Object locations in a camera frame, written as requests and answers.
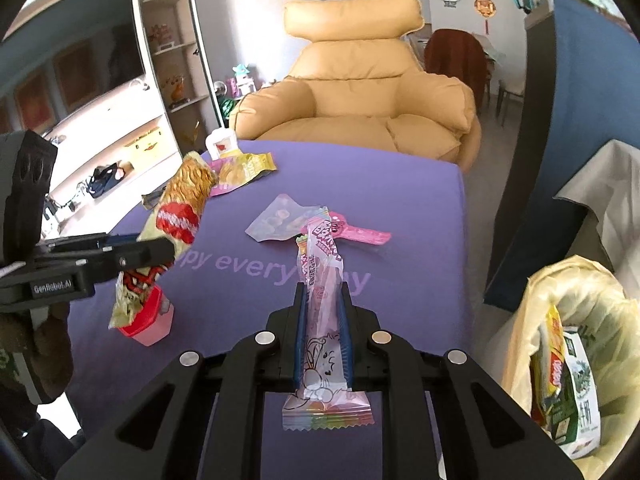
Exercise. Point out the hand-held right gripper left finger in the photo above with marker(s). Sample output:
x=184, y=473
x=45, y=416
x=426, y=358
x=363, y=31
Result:
x=299, y=350

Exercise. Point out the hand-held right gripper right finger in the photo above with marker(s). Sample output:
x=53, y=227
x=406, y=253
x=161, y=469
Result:
x=346, y=350

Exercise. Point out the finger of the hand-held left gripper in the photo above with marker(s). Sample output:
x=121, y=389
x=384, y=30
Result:
x=115, y=240
x=140, y=255

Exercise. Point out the long pink candy wrapper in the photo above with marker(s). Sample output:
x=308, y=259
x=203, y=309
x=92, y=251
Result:
x=320, y=310

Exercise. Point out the red orange noodle snack packet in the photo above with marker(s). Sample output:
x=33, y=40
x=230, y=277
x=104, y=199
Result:
x=175, y=220

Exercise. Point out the pink cartoon wrapper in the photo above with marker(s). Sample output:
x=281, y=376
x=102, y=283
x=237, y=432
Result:
x=365, y=234

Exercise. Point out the pink and yellow snack packet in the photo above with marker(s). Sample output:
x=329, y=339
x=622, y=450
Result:
x=240, y=170

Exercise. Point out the translucent pink pouch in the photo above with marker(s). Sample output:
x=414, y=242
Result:
x=275, y=220

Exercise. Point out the white milk carton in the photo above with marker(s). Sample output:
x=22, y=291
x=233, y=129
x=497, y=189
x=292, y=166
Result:
x=575, y=395

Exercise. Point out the white bin with yellow bag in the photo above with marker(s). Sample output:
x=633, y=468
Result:
x=600, y=310

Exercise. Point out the person's left forearm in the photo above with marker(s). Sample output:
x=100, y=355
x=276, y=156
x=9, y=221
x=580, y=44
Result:
x=55, y=355

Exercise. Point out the dark blue bag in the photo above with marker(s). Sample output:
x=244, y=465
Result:
x=102, y=180

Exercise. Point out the red hexagonal plastic cup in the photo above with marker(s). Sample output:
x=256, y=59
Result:
x=150, y=325

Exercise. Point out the yellow gift box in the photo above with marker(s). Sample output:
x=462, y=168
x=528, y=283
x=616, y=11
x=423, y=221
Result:
x=145, y=144

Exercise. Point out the purple printed tablecloth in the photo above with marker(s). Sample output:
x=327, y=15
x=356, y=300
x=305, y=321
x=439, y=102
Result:
x=400, y=210

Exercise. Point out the watermelon striped ball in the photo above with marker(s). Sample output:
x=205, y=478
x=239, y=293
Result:
x=227, y=107

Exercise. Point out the black television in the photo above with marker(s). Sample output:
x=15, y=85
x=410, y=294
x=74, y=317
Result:
x=125, y=55

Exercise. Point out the glass door display shelf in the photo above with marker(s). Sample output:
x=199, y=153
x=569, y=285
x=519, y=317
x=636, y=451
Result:
x=170, y=60

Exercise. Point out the pile of colourful toys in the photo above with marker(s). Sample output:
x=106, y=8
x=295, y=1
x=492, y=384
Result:
x=242, y=80

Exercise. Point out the person's dark clothing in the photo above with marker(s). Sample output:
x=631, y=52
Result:
x=40, y=440

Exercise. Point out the yellow leather armchair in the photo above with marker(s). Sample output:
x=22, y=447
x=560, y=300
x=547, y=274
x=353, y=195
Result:
x=350, y=90

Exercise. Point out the white dining chair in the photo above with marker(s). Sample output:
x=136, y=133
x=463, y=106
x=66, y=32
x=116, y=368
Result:
x=510, y=92

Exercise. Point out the brown draped dining chair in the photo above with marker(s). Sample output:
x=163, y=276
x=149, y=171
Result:
x=452, y=60

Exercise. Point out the white dust cover cloth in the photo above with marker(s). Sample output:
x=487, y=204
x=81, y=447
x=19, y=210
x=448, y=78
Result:
x=620, y=195

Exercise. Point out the blue covered cabinet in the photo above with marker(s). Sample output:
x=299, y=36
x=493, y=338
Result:
x=565, y=110

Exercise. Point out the red gold hanging ornament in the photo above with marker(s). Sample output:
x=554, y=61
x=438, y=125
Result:
x=484, y=8

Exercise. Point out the white low wall cabinet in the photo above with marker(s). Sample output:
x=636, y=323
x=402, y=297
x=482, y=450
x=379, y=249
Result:
x=100, y=125

